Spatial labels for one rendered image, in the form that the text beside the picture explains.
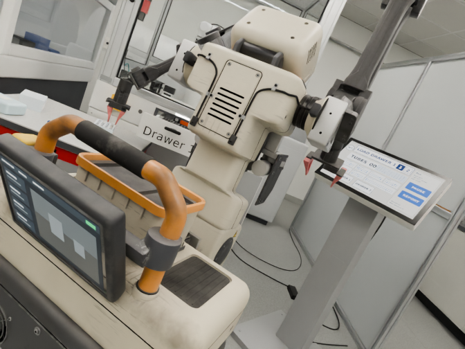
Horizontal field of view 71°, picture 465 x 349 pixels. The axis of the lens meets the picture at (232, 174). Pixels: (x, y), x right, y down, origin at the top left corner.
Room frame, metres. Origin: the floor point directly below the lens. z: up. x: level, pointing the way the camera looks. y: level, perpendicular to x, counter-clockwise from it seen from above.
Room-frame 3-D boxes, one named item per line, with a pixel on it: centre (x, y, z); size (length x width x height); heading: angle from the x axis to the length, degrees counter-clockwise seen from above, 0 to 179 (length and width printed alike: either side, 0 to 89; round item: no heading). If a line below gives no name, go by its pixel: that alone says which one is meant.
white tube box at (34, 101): (1.35, 0.90, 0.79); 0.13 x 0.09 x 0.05; 29
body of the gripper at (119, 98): (1.42, 0.58, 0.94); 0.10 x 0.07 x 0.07; 109
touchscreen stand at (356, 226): (1.60, -0.65, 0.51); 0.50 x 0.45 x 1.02; 140
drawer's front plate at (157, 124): (1.42, 0.32, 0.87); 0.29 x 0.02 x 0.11; 99
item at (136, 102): (2.22, 0.41, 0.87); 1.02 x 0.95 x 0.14; 99
